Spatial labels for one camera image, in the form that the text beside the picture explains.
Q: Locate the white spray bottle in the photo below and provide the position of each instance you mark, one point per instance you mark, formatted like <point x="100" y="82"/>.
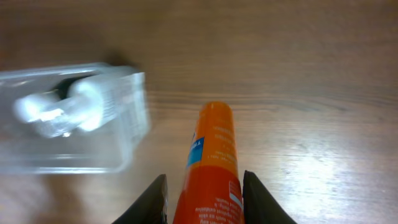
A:
<point x="90" y="103"/>

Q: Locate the clear plastic container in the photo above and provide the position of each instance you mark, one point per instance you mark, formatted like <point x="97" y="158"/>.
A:
<point x="107" y="149"/>

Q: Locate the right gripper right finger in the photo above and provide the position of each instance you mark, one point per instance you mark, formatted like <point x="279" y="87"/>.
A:
<point x="260" y="207"/>

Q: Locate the orange tube white cap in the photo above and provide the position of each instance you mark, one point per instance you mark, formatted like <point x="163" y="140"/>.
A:
<point x="211" y="192"/>

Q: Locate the dark bottle white cap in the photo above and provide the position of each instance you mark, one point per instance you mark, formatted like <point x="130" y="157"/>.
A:
<point x="62" y="88"/>

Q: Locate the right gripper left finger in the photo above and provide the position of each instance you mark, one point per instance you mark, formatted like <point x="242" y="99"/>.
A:
<point x="150" y="207"/>

